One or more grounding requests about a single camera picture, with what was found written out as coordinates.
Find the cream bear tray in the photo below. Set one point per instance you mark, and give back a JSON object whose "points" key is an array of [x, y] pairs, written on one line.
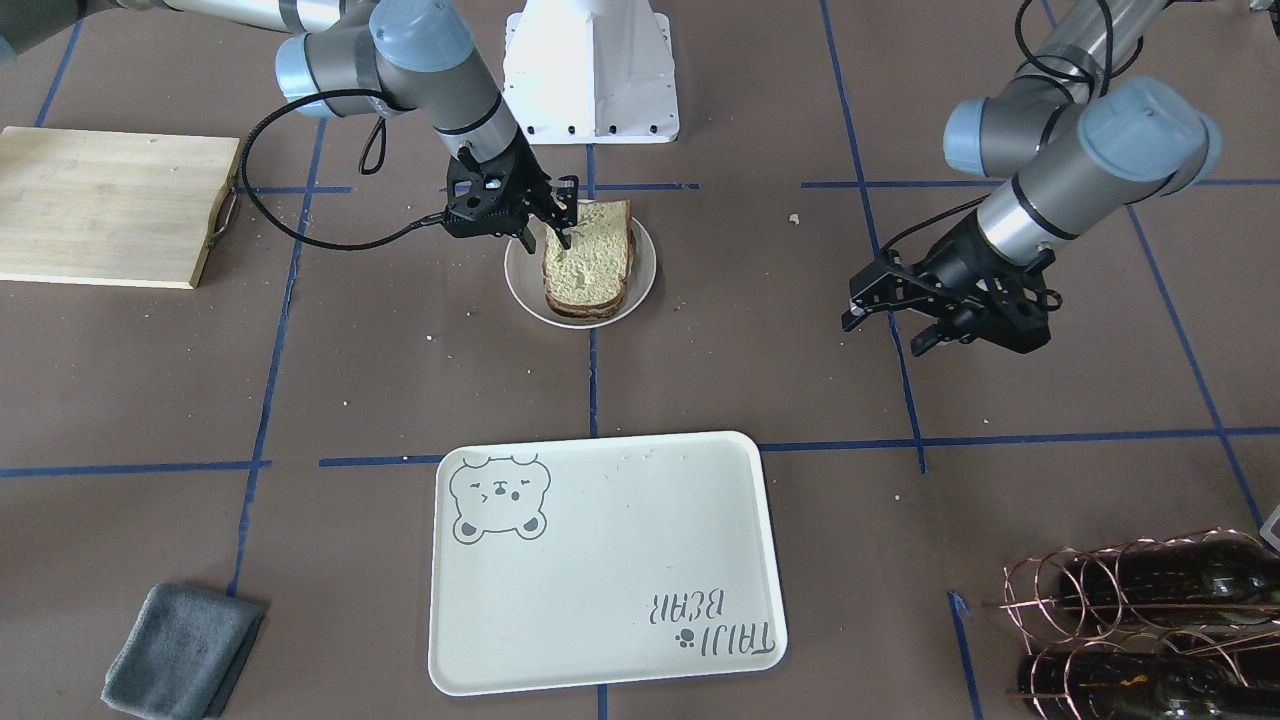
{"points": [[601, 561]]}

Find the bread slice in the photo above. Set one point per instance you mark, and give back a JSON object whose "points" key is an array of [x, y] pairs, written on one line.
{"points": [[601, 254], [596, 308]]}

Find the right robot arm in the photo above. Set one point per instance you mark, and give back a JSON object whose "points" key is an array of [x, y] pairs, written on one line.
{"points": [[388, 58]]}

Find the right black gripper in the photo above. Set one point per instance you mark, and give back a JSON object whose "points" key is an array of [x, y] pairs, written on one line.
{"points": [[527, 188]]}

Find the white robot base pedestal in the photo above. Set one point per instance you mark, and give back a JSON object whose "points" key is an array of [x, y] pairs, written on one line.
{"points": [[577, 72]]}

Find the white round plate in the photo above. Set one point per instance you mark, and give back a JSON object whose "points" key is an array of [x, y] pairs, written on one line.
{"points": [[523, 277]]}

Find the grey folded cloth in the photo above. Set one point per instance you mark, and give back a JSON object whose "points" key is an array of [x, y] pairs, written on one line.
{"points": [[185, 654]]}

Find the dark green wine bottle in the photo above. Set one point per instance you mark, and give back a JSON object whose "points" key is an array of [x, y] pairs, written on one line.
{"points": [[1219, 581]]}

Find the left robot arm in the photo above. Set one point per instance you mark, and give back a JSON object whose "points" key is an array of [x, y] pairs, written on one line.
{"points": [[1068, 144]]}

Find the bread slice on plate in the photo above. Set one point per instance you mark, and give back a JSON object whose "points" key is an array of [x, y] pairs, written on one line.
{"points": [[596, 308]]}

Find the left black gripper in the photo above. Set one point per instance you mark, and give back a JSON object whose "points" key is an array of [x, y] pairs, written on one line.
{"points": [[951, 262]]}

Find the copper wire bottle rack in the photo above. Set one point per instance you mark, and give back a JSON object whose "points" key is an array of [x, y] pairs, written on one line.
{"points": [[1032, 602]]}

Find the wooden cutting board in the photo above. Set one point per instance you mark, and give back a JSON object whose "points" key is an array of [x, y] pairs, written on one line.
{"points": [[111, 208]]}

